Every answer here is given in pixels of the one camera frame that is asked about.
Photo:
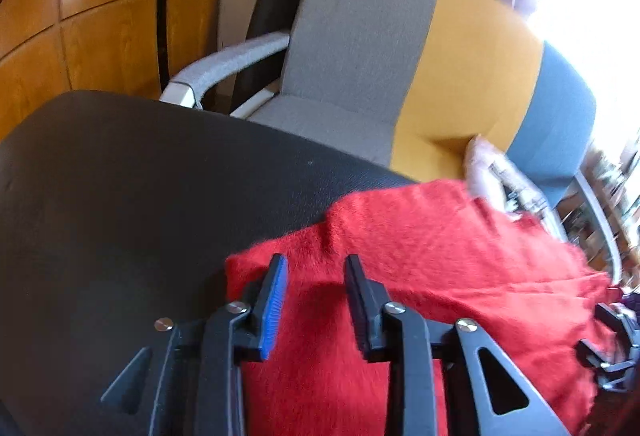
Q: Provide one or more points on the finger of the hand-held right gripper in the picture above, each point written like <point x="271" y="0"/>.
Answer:
<point x="622" y="328"/>
<point x="612" y="373"/>

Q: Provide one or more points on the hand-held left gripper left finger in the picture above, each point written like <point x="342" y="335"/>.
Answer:
<point x="272" y="311"/>

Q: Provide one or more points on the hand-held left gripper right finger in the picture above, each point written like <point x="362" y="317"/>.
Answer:
<point x="357" y="306"/>

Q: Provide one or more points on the red knit sweater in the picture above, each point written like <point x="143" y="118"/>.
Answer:
<point x="450" y="266"/>

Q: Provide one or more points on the cluttered wooden shelf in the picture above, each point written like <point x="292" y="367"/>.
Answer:
<point x="610" y="196"/>

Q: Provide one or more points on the white patterned cloth bundle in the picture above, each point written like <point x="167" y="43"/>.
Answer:
<point x="482" y="166"/>

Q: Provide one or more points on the black leather ottoman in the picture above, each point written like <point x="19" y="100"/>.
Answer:
<point x="125" y="191"/>

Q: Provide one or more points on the grey yellow blue armchair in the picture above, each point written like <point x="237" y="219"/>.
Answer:
<point x="360" y="41"/>

